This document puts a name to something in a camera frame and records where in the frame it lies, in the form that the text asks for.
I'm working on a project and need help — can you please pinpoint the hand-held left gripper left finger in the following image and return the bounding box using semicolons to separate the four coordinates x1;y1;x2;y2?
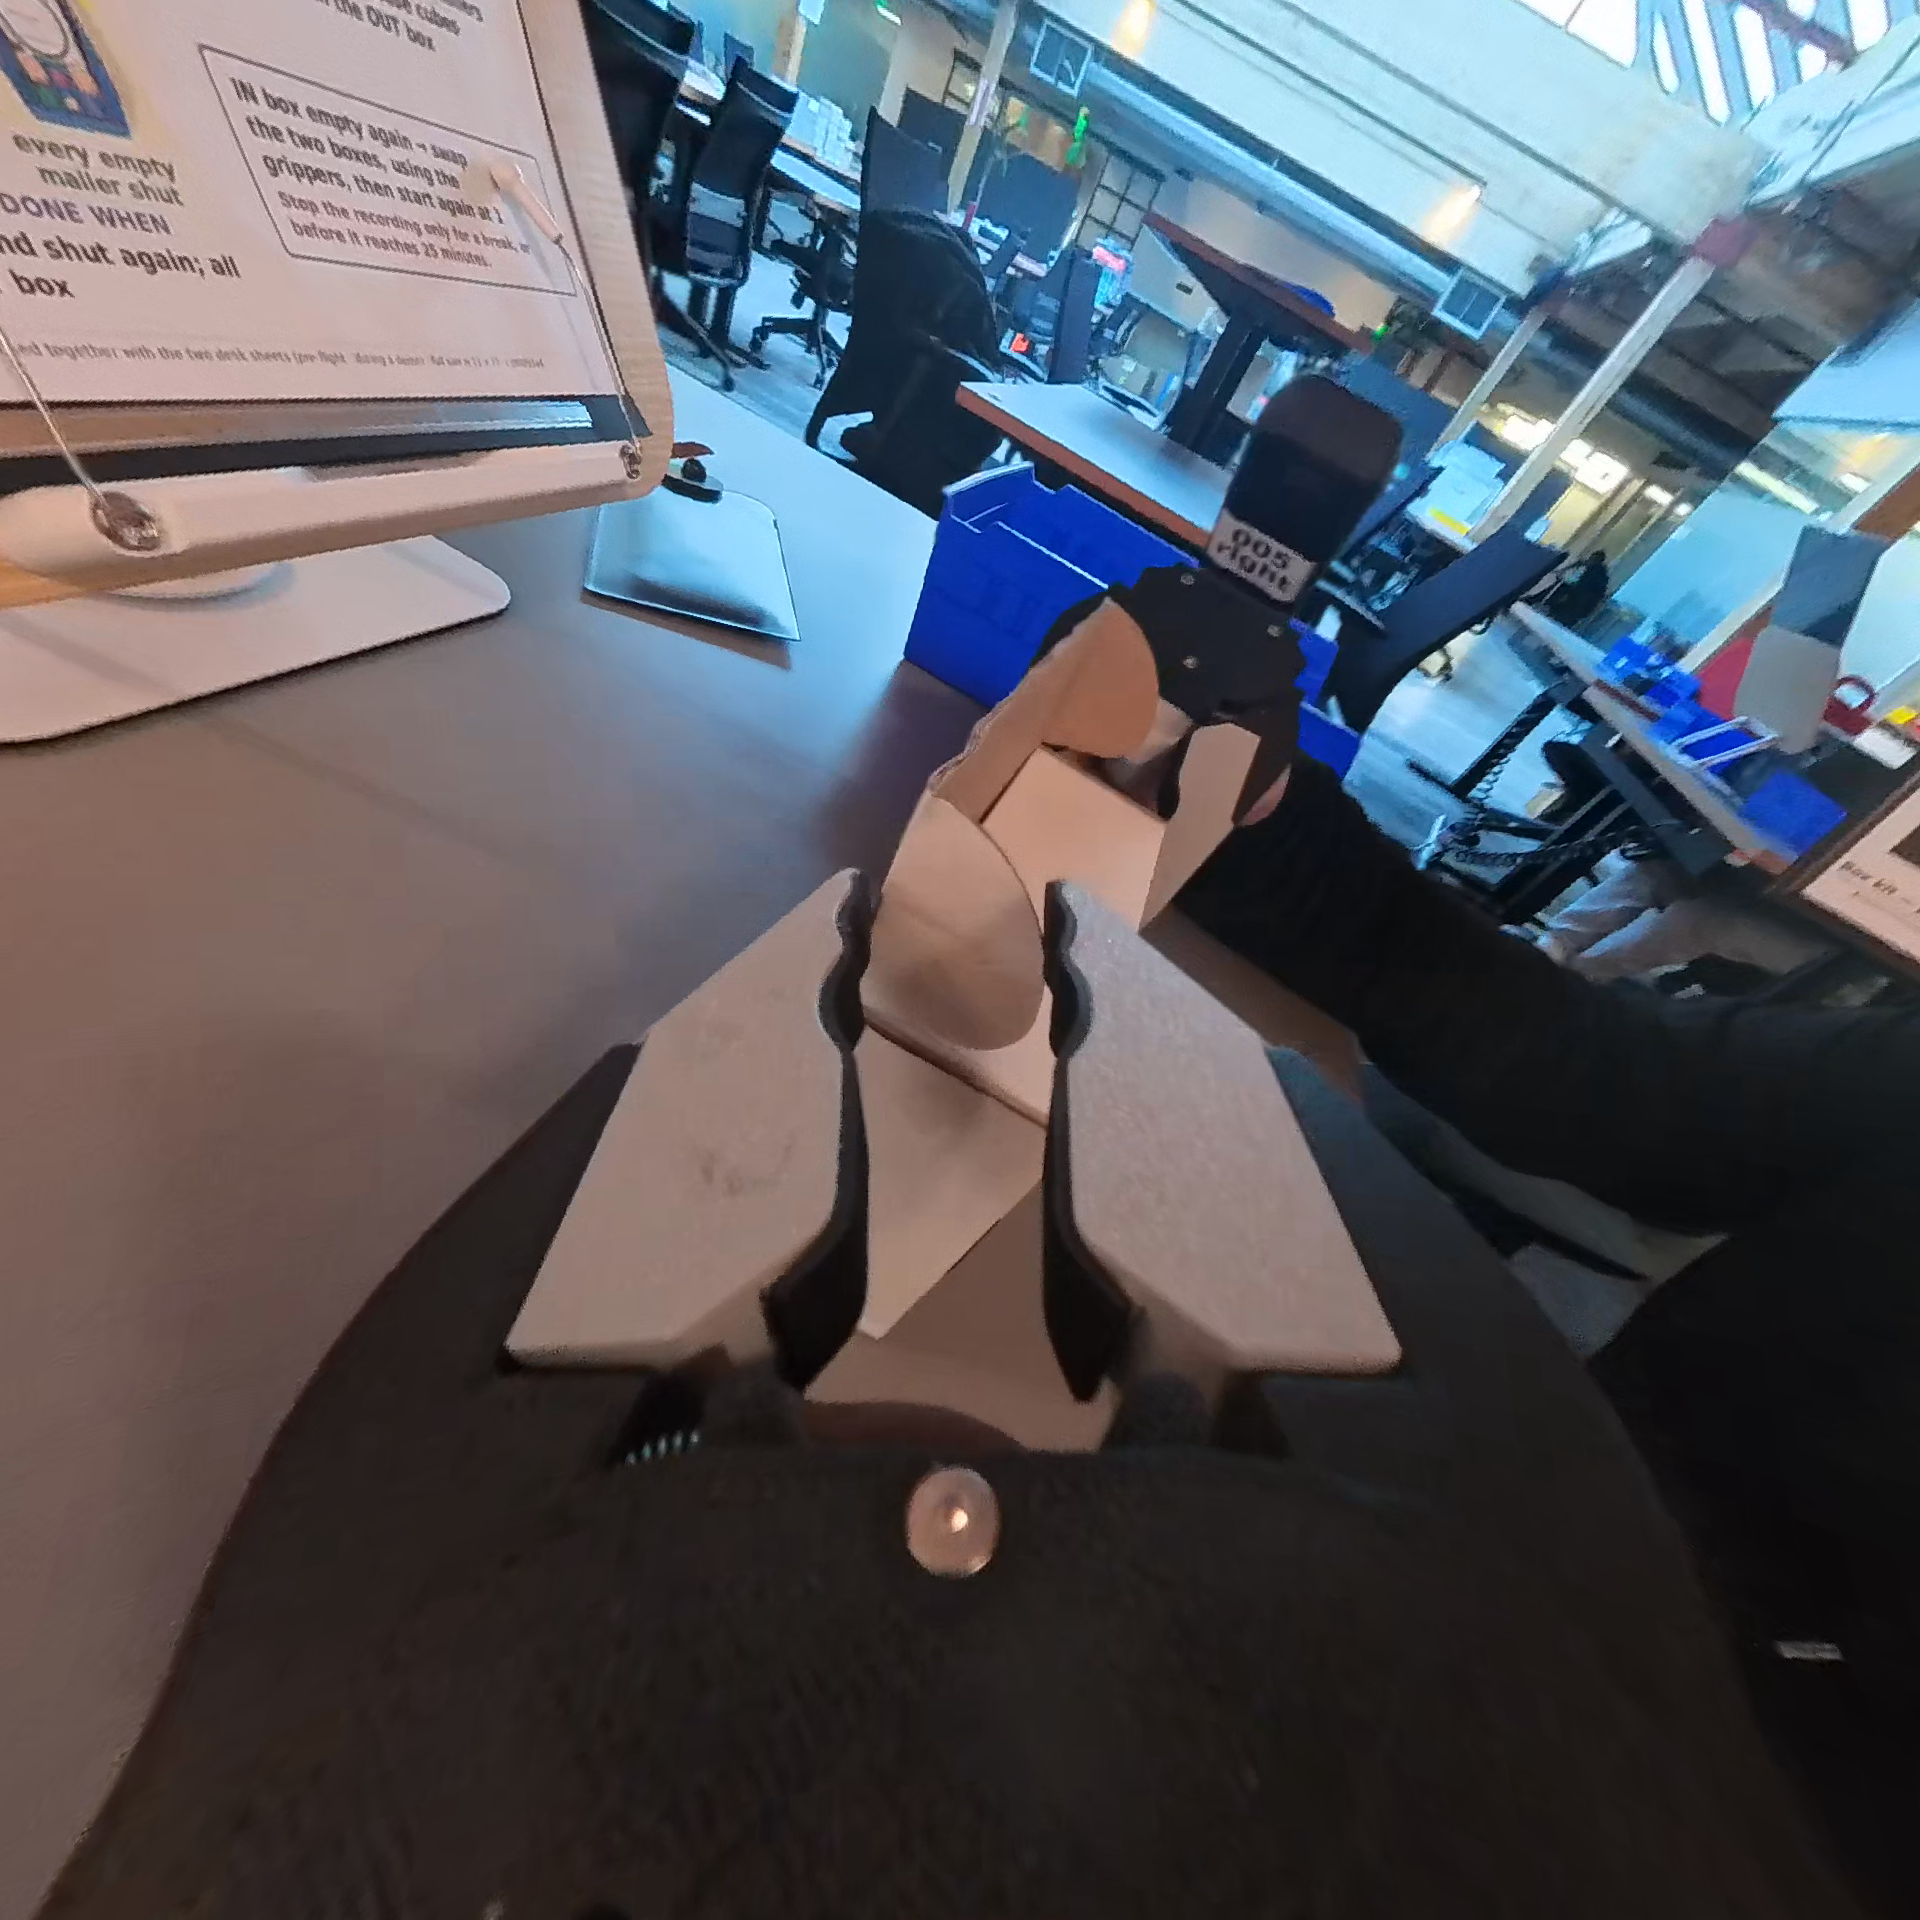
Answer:
506;867;876;1387

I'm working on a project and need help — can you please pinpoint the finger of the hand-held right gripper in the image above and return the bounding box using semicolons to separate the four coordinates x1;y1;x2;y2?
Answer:
968;599;1163;824
1146;719;1271;929

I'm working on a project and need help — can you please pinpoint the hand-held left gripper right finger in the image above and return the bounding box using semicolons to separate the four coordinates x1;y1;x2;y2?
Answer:
1041;878;1403;1404

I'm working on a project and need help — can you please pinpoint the white cardboard mailer box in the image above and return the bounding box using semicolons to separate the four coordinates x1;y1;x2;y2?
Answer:
809;741;1357;1451

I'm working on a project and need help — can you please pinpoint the person's right forearm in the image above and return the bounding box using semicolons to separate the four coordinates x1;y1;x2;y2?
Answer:
1166;752;1920;1255

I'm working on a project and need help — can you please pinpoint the grey white upright box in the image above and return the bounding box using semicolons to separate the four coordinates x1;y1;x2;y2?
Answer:
1710;527;1895;758

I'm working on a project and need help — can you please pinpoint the blue plastic bin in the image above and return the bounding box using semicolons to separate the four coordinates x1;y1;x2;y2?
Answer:
904;465;1357;781

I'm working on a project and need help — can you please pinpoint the black office chair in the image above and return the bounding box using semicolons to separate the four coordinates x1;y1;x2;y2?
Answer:
806;206;1009;518
659;58;805;394
1331;531;1573;741

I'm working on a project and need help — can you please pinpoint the wooden top desk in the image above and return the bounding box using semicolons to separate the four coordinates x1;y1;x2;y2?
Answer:
957;379;1277;539

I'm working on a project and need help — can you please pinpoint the silver metal tray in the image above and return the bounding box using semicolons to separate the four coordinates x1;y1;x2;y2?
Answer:
586;488;799;642

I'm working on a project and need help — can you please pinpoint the long work table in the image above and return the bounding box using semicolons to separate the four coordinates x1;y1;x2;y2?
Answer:
1509;601;1853;921

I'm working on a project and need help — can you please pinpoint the instruction sheet on wooden stand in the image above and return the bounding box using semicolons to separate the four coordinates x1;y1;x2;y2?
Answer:
0;0;670;612

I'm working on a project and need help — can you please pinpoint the black white tag sign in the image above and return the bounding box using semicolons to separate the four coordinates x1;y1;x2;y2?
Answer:
1793;817;1920;966

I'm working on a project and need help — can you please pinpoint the printed instruction sheet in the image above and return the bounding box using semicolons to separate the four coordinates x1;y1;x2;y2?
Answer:
0;0;625;409

